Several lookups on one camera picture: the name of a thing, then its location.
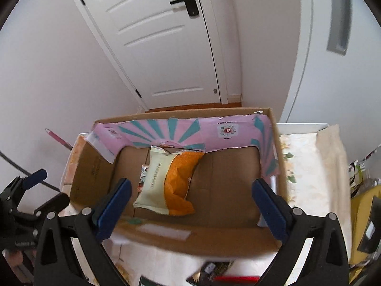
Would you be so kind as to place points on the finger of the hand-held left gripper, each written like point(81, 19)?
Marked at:
point(35, 177)
point(55, 204)

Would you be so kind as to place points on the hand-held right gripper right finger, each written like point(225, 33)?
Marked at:
point(268, 205)

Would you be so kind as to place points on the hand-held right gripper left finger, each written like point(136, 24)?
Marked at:
point(114, 205)

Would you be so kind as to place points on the cardboard box with pink lining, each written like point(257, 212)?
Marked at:
point(89, 178)

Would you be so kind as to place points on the small colourful snack packet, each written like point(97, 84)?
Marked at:
point(143, 178)

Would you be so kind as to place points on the cream and orange snack packet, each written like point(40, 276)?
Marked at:
point(154, 184)

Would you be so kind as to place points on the black patterned snack packet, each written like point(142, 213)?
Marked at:
point(212, 269)

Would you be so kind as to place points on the floral sheet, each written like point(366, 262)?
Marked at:
point(303, 178)

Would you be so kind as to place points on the pink stick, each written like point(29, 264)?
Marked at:
point(59, 139)

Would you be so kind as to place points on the cream blanket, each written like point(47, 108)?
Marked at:
point(336, 169)

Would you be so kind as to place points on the yellow bag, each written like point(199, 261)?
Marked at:
point(360, 214)

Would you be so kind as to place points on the colourful printed bag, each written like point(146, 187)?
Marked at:
point(361, 169)

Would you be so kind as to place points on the dark flat item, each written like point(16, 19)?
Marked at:
point(372, 223)

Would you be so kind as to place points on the white wardrobe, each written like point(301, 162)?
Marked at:
point(327, 95)

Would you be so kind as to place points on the white door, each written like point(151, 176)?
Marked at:
point(163, 50)

